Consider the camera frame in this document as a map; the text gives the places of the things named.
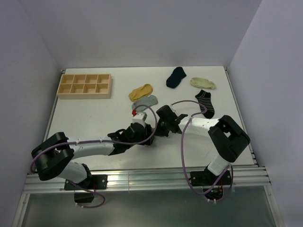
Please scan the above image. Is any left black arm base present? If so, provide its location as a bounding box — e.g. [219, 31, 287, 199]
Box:
[64, 175, 107, 209]

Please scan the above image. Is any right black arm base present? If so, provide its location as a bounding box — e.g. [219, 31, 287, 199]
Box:
[183, 165, 234, 203]

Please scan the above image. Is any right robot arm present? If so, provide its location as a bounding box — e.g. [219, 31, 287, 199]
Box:
[155, 105, 250, 184]

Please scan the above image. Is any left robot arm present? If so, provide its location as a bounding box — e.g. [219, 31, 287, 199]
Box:
[31, 123, 155, 189]

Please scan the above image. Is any light grey sock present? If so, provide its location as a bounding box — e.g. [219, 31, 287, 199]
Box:
[132, 95, 158, 112]

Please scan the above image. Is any mustard yellow sock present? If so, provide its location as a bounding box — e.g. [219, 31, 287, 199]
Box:
[128, 84, 153, 102]

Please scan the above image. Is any black striped sock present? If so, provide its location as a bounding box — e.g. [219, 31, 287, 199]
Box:
[195, 89, 215, 119]

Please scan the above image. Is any navy blue sock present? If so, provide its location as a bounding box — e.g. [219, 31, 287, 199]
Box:
[166, 67, 187, 89]

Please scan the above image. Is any cream sock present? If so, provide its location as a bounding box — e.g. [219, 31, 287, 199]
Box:
[190, 77, 216, 90]

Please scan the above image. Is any wooden compartment tray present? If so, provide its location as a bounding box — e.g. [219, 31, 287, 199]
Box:
[57, 74, 112, 99]

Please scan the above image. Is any aluminium frame rail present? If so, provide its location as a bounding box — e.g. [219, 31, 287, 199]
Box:
[22, 166, 271, 194]

